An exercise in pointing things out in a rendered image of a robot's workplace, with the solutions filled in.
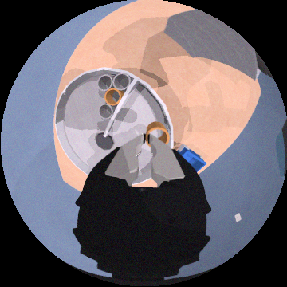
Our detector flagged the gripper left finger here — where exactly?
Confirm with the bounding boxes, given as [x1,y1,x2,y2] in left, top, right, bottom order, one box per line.
[75,133,146,207]

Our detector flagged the grey metal sleeve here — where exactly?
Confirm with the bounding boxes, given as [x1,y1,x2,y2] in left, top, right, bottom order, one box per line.
[97,74,115,92]
[98,103,117,120]
[112,73,133,92]

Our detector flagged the grey round turntable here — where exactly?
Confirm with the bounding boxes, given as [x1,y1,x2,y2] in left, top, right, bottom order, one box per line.
[55,67,173,185]

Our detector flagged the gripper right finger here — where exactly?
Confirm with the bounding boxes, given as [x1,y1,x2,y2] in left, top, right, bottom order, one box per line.
[148,133,211,214]

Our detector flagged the bronze bushing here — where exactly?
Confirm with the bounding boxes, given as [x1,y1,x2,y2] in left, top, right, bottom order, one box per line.
[145,121,170,147]
[104,88,124,105]

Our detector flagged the blue crate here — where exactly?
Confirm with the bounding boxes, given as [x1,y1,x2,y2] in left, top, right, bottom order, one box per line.
[177,144,207,172]

